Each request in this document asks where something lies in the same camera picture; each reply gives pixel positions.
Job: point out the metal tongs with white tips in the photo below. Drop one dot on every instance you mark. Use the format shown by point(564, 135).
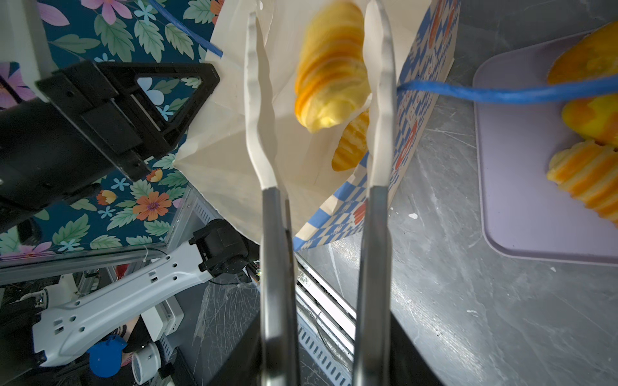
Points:
point(280, 353)

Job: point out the croissant shaped fake bread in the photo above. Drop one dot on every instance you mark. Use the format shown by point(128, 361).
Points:
point(352, 146)

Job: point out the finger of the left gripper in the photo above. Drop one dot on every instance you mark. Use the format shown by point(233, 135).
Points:
point(109, 117)

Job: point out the yellow small bread roll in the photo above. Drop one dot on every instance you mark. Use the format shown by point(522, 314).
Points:
point(593, 118)

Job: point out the long striped bread loaf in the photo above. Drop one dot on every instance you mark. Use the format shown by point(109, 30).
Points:
point(587, 171)

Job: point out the round golden bread roll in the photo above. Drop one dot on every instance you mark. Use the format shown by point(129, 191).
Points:
point(594, 57)

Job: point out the lilac plastic tray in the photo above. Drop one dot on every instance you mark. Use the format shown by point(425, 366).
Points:
point(523, 214)

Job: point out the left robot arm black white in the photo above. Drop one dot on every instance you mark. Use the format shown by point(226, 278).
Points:
point(37, 171)

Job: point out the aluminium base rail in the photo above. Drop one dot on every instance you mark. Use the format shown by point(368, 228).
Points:
point(327, 326)

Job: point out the striped fake bread roll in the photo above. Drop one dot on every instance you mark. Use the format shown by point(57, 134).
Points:
point(332, 79)

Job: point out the blue checkered paper bag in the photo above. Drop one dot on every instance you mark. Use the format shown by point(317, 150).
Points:
point(325, 205)

